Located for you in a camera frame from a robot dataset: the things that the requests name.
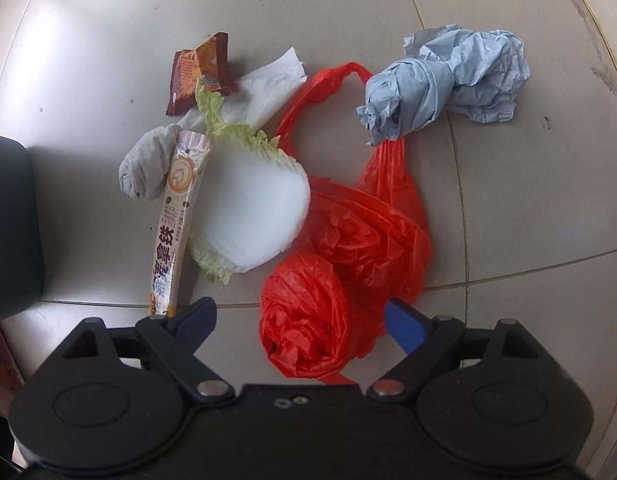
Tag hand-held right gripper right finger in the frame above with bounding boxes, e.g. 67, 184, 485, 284
367, 298, 539, 401

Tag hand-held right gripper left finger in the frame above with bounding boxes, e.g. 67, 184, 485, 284
63, 297, 235, 402

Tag red plastic bag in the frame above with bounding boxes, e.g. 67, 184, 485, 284
260, 62, 434, 386

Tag coffee stick packet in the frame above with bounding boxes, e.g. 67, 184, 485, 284
148, 130, 212, 317

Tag napa cabbage leaf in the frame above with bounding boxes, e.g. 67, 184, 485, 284
188, 87, 312, 285

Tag small grey tissue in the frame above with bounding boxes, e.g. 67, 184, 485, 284
119, 124, 182, 202

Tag dark green trash bin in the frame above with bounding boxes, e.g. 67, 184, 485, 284
0, 132, 45, 327

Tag white tissue paper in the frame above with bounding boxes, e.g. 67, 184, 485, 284
178, 47, 308, 134

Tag blue-grey paper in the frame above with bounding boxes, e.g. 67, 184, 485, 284
357, 24, 532, 149

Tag brown snack wrapper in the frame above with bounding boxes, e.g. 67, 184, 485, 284
167, 32, 242, 116

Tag red shaggy mat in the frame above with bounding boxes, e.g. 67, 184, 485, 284
0, 324, 25, 402

